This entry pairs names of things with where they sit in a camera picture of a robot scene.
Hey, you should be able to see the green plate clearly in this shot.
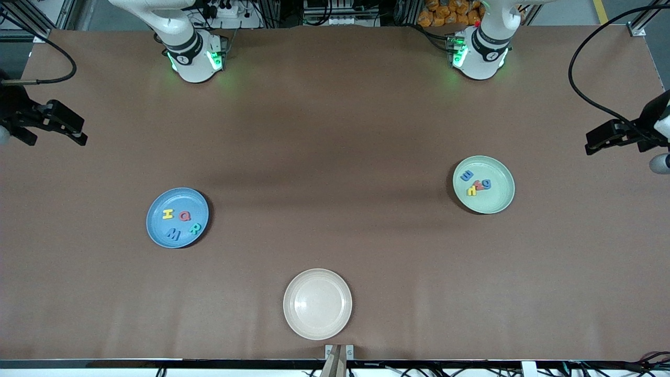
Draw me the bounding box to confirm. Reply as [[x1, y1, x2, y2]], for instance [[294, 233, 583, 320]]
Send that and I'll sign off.
[[452, 155, 516, 215]]

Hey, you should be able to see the blue plate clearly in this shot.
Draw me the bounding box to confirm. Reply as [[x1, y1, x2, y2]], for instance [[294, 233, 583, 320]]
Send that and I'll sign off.
[[146, 187, 210, 249]]

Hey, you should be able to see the beige plate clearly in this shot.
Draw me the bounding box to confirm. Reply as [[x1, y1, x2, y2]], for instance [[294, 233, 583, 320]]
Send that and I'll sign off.
[[283, 268, 353, 341]]

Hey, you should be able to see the white power strip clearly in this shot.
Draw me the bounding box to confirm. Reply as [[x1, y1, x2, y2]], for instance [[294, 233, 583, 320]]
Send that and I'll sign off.
[[202, 0, 240, 19]]

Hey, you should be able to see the orange bagged goods pile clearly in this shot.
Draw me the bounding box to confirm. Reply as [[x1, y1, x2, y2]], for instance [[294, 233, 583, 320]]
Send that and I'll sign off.
[[417, 0, 483, 28]]

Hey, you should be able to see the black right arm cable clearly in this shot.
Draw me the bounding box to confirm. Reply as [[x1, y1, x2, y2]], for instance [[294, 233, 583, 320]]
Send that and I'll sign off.
[[0, 10, 78, 86]]

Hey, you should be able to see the aluminium frame strut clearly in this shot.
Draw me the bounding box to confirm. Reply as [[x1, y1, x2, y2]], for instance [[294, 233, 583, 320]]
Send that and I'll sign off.
[[628, 0, 670, 29], [52, 0, 97, 29]]

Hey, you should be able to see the grey metal mounting bracket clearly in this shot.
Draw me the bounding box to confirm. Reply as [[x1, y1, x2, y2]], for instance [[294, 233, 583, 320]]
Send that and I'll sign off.
[[325, 344, 355, 362]]

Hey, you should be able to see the brown tapered post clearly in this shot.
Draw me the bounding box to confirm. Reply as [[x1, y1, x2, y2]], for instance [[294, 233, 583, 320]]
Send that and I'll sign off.
[[320, 346, 348, 377]]

